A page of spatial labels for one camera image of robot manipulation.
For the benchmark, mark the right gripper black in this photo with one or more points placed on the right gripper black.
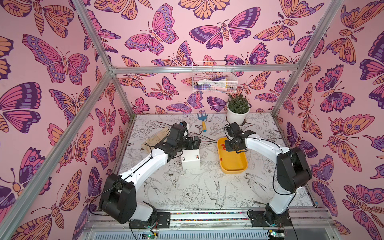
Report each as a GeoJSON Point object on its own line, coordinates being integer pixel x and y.
{"type": "Point", "coordinates": [229, 145]}

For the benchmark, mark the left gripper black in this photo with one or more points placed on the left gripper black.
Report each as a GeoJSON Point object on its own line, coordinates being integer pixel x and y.
{"type": "Point", "coordinates": [196, 145]}

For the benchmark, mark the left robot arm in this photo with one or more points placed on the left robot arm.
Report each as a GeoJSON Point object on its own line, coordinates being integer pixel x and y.
{"type": "Point", "coordinates": [118, 198]}

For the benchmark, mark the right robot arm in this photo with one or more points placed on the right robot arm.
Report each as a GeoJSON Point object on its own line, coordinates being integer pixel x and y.
{"type": "Point", "coordinates": [291, 172]}

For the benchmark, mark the white block with screws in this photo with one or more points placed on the white block with screws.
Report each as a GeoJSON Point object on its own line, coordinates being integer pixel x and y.
{"type": "Point", "coordinates": [189, 160]}

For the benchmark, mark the yellow plastic tray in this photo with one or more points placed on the yellow plastic tray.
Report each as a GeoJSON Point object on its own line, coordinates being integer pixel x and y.
{"type": "Point", "coordinates": [231, 162]}

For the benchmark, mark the blue yellow garden fork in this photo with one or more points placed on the blue yellow garden fork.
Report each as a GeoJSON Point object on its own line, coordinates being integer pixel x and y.
{"type": "Point", "coordinates": [202, 116]}

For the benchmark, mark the white pot green plant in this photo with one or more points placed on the white pot green plant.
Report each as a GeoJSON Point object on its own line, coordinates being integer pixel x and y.
{"type": "Point", "coordinates": [238, 109]}

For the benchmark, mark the beige work glove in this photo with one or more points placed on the beige work glove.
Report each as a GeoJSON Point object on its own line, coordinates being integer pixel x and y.
{"type": "Point", "coordinates": [154, 139]}

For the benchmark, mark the white wire basket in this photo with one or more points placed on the white wire basket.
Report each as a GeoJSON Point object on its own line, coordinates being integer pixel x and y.
{"type": "Point", "coordinates": [214, 79]}

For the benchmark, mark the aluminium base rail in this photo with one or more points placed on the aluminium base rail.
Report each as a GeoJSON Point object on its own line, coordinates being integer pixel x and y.
{"type": "Point", "coordinates": [239, 224]}

